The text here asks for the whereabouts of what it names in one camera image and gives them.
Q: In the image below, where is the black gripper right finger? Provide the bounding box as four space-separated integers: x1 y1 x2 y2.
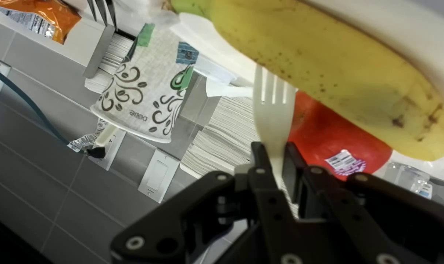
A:
282 143 444 264

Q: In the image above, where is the white plate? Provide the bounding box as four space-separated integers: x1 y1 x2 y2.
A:
308 0 444 95

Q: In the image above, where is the orange snack bag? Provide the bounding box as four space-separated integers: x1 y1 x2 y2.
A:
0 0 80 44

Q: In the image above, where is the blue cable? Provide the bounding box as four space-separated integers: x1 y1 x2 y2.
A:
0 61 105 158

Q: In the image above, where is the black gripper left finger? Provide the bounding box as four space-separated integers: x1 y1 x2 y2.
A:
110 142 295 264

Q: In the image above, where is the yellow banana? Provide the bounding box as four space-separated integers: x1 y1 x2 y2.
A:
169 0 444 159

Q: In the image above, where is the napkin holder box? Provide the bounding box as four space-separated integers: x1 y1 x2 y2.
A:
177 76 258 177

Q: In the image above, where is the white plastic fork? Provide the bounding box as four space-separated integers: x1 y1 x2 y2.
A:
252 64 297 189

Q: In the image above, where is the red tomato with sticker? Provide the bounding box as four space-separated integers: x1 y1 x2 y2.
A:
288 92 392 180

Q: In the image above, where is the patterned paper cup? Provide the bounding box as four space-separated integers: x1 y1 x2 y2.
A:
89 23 198 143

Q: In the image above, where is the white wall outlet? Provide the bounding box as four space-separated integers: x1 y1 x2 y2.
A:
138 149 179 202

